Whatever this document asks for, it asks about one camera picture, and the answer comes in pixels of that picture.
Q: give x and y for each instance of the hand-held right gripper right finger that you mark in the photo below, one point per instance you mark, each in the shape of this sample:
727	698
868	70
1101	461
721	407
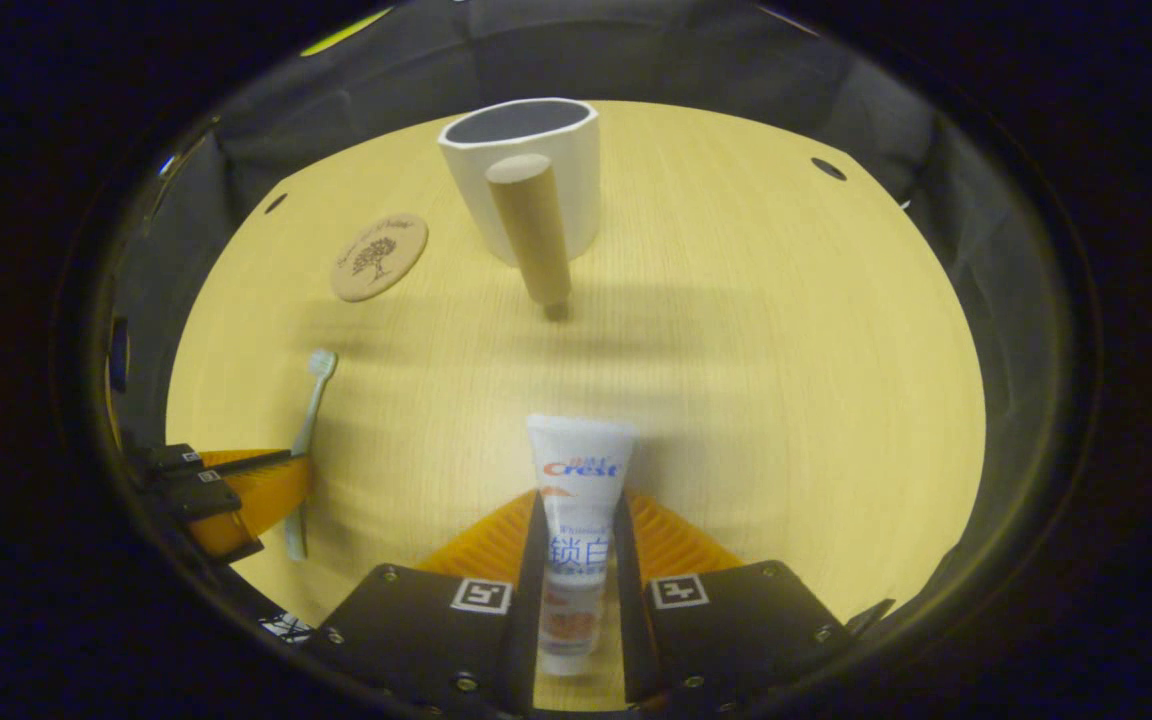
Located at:
628	620

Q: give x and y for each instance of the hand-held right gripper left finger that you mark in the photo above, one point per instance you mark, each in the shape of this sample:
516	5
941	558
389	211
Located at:
528	600

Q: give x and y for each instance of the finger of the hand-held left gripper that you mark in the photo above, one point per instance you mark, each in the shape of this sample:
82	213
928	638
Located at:
176	458
236	500

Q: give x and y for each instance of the white toothpaste tube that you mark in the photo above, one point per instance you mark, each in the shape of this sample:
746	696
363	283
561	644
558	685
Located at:
581	450

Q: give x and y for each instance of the white toothbrush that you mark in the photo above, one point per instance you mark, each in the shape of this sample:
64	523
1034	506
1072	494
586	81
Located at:
321	362

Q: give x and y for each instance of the round wooden coaster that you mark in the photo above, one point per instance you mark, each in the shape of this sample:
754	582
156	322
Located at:
379	257

